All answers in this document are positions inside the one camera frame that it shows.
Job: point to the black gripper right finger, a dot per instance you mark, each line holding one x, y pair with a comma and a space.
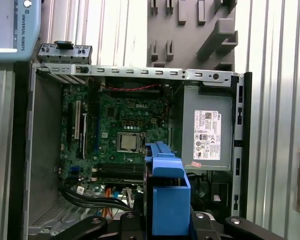
242, 228

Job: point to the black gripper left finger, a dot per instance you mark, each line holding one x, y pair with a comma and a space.
90, 227

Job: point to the hard disk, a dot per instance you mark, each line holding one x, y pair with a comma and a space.
170, 200

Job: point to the black RAM slot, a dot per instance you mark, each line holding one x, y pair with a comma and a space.
120, 179
120, 167

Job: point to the CPU socket with metal cover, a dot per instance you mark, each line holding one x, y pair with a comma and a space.
119, 142

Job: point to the silver CPU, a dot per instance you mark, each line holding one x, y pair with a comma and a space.
130, 143

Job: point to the black open PC case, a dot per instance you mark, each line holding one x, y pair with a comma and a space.
21, 150

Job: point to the black expansion slot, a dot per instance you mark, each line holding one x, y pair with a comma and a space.
71, 125

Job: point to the white expansion slot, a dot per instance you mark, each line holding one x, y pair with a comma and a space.
77, 120

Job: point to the green motherboard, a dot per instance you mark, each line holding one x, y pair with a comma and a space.
110, 117

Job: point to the grey power supply unit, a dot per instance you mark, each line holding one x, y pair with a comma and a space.
207, 100

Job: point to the pale blue teach pendant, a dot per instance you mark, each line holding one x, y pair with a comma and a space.
15, 55

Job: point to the grey parts rack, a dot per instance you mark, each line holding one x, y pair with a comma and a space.
187, 37

